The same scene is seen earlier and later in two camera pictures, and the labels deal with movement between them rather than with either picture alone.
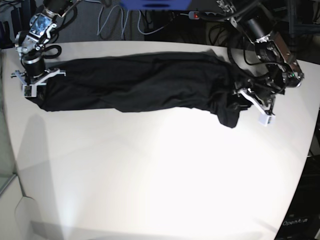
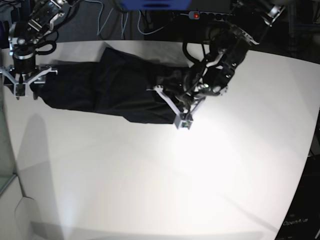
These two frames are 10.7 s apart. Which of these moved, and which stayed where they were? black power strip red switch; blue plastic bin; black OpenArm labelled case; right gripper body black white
Moved: right gripper body black white
Stayed: blue plastic bin; black power strip red switch; black OpenArm labelled case
